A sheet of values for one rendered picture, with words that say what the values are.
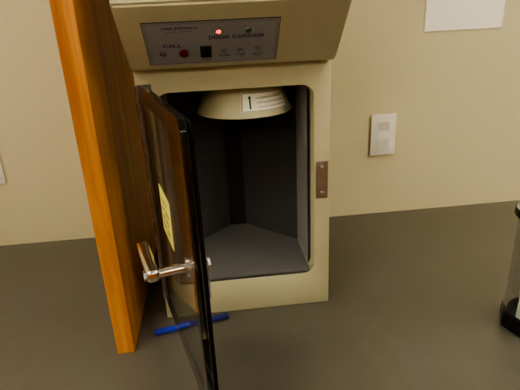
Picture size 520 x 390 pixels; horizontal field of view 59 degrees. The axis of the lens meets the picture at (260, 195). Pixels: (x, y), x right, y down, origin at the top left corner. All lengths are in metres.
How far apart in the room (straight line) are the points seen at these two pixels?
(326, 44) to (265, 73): 0.11
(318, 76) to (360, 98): 0.50
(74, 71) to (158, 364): 0.49
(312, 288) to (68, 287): 0.54
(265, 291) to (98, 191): 0.38
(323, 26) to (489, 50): 0.77
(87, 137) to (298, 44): 0.34
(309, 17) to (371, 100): 0.63
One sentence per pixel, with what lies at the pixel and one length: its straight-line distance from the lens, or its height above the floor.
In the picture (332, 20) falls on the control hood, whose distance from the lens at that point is 0.70.
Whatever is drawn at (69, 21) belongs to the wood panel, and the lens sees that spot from 0.70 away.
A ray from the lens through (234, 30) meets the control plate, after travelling 0.69.
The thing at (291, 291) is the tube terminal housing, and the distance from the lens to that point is 0.93.
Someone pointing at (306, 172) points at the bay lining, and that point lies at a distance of 0.86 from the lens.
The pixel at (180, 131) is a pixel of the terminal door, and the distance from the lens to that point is 0.47.
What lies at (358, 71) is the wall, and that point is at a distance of 1.27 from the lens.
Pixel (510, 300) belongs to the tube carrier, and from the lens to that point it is 0.94.
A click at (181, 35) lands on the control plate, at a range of 0.69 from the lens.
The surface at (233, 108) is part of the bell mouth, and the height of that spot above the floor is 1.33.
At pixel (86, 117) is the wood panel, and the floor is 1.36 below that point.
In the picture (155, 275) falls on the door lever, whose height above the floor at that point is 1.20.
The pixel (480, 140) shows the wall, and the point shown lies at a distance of 1.46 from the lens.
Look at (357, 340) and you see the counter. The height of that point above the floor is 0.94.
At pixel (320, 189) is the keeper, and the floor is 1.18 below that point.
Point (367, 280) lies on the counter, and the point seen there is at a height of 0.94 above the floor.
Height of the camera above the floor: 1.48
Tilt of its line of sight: 21 degrees down
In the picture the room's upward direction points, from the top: 3 degrees counter-clockwise
